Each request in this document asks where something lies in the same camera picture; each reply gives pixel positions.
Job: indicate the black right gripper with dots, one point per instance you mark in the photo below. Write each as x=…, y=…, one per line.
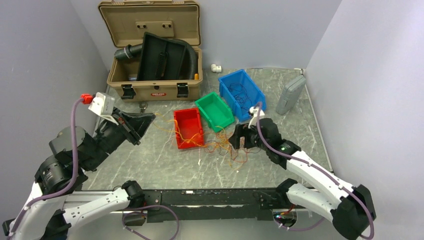
x=241, y=130

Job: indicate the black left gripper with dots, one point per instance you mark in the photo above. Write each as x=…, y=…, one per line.
x=134, y=125

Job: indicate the blue plastic bin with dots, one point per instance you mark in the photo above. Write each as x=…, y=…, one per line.
x=240, y=93

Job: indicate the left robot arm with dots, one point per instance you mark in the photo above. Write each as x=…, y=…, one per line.
x=44, y=216

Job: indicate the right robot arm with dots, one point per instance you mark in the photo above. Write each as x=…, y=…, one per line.
x=349, y=208

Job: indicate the metal wrench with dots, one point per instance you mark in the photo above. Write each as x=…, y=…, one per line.
x=143, y=106

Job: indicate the green plastic bin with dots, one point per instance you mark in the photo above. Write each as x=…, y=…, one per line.
x=215, y=112

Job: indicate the red plastic bin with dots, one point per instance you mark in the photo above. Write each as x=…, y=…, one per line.
x=188, y=128

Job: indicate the black tray in toolbox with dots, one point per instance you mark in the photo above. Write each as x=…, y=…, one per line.
x=161, y=58

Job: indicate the grey plastic case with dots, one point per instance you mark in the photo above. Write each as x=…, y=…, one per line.
x=290, y=94

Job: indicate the tan open toolbox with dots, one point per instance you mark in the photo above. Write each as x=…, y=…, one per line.
x=127, y=21

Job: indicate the white pipe fitting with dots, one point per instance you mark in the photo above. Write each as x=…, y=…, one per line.
x=216, y=68

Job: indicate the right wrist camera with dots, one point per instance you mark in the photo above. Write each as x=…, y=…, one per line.
x=256, y=114

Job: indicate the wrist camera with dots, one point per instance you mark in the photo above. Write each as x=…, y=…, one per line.
x=103, y=105
x=256, y=114

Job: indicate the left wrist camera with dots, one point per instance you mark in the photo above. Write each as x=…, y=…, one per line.
x=103, y=105

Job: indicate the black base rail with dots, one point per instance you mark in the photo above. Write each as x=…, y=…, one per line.
x=212, y=204

